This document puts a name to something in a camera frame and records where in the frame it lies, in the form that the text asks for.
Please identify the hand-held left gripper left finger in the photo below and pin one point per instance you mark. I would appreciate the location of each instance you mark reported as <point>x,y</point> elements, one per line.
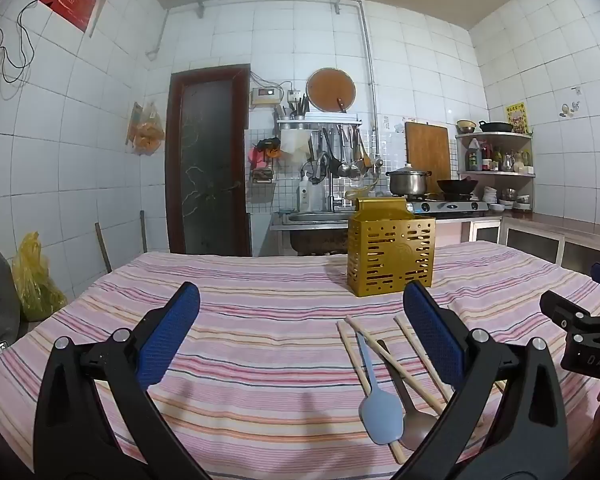
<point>172,330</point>

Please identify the round wooden lid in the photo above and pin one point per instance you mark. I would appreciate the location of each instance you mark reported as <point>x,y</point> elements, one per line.
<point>330,89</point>

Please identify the white corner shelf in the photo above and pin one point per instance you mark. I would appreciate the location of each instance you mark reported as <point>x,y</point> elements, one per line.
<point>495,173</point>

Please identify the metal cup with knives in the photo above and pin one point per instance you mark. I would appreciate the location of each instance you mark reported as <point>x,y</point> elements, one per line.
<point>295,110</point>

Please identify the wooden cutting board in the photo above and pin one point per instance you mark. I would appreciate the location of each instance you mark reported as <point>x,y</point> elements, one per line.
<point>427,145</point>

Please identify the white wall socket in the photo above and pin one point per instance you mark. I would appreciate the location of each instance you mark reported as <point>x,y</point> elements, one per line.
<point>294,96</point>

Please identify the white soap bottle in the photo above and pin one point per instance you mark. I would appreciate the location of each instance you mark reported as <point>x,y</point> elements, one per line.
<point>304,195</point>

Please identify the stack of white bowls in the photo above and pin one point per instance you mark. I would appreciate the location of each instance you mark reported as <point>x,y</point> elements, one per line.
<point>491,195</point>

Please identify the light blue spoon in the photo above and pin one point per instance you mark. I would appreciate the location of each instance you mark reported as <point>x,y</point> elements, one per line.
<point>380,410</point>

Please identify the white wall pipe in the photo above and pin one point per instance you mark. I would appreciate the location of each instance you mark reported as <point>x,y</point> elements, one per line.
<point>368,60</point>

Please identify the row of hanging kitchen utensils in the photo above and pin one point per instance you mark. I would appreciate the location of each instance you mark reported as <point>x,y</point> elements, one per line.
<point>342,155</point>

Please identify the metal faucet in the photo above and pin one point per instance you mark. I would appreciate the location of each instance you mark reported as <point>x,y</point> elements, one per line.
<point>332,190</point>

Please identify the white hanging towel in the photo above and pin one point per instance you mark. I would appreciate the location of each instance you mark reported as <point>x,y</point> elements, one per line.
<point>295,142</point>

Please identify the chopsticks in holder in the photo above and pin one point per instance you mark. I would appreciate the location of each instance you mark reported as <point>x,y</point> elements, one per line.
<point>207,160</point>

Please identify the steel bowl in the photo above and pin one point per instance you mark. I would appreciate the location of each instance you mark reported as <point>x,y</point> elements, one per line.
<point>508,194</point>

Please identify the pink hanging scrubber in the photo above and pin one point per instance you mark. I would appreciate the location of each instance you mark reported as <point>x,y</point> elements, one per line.
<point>260,152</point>

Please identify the yellow plastic bag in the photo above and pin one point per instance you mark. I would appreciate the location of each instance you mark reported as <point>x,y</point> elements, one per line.
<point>35,285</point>

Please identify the pink striped tablecloth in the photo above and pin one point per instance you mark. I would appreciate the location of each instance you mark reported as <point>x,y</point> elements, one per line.
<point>280,310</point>

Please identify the metal wall rack shelf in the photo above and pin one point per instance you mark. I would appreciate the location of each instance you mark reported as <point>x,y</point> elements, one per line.
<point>320,120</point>

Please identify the wooden chopstick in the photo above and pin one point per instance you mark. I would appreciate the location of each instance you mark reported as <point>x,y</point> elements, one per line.
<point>375,342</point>
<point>352,355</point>
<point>409,336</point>

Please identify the long wooden stick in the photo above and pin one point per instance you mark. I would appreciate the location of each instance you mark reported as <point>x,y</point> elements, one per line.
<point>103,247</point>

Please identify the black wok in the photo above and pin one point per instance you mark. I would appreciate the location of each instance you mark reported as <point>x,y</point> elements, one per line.
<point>457,186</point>

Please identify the kitchen counter cabinet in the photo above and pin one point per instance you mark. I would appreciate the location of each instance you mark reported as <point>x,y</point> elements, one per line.
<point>535,242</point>

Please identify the cartoon wall sticker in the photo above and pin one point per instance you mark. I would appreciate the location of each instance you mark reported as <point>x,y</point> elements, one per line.
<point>566,110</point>

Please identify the steel cooking pot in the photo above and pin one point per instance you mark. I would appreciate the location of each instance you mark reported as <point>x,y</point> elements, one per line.
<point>407,182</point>

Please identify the black pan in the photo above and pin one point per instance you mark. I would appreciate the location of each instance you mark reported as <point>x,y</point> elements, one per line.
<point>495,126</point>

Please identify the steel sink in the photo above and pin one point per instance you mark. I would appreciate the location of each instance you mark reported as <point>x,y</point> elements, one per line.
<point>310,225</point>

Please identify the white wall control box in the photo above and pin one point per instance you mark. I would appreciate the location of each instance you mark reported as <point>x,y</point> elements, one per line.
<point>265,96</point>

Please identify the short wooden stick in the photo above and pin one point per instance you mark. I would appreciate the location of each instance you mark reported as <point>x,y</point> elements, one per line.
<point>143,232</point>

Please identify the metal spoon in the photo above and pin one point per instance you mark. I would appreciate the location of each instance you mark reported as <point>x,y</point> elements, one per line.
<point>415,430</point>

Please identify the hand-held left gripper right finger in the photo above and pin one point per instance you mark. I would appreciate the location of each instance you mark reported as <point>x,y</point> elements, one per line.
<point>432,332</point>

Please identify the cooking oil bottle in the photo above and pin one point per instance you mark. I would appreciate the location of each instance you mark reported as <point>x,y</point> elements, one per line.
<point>475,157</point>

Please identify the orange hanging plastic bag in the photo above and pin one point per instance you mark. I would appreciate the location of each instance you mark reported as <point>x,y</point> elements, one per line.
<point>147,132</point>

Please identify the yellow wall poster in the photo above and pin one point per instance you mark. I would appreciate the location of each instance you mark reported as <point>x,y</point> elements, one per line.
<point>515,117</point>

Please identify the brown bowl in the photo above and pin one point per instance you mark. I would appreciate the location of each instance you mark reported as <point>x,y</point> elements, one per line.
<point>465,126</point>

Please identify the gold perforated utensil holder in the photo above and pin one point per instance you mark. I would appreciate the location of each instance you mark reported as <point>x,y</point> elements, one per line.
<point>390,260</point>

